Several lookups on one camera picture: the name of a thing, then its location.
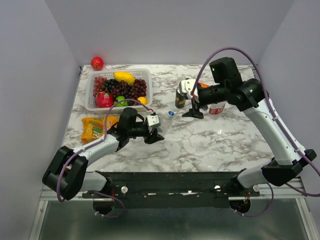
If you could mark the black table front rail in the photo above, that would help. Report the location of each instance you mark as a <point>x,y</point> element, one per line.
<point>174,189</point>

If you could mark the red grapes bunch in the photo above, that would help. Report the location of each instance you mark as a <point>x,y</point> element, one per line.
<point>99,85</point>

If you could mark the bottle with red label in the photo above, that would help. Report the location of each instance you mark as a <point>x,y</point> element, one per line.
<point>217,108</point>

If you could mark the orange razor box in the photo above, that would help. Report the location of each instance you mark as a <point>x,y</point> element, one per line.
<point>203,85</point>

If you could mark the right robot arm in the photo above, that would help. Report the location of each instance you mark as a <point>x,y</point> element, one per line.
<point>289,156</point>

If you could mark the yellow mango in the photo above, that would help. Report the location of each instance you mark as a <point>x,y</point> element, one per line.
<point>126,77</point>

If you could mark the yellow snack bag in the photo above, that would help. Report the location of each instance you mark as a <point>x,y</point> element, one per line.
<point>93,129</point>

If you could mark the small yellow lemon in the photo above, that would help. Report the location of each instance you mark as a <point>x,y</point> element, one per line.
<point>143,100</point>

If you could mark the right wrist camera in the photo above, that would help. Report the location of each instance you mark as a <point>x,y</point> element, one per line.
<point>188,88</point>

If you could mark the red dragon fruit toy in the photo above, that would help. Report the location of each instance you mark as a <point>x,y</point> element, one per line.
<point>104,100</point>

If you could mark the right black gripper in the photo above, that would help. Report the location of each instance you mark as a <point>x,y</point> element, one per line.
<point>194,112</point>

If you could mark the dark purple grapes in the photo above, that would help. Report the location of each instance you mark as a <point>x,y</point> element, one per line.
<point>129,91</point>

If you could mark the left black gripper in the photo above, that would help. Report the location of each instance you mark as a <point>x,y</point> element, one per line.
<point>155,137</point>

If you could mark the white plastic basket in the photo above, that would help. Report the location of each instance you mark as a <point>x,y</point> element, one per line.
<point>142,73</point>

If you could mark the clear plastic bottle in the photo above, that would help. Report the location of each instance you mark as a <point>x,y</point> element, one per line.
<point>166,123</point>

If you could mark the black drink can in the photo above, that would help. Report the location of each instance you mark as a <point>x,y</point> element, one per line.
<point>180,99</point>

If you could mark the red apple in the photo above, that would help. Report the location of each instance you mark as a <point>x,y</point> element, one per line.
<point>97,63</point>

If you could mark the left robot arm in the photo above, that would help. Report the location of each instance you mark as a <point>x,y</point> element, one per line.
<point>67,173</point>

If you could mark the blue white bottle cap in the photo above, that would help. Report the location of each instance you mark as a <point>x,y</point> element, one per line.
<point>170,114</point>

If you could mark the green toy fruit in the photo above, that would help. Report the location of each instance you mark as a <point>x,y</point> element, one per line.
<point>119,101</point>

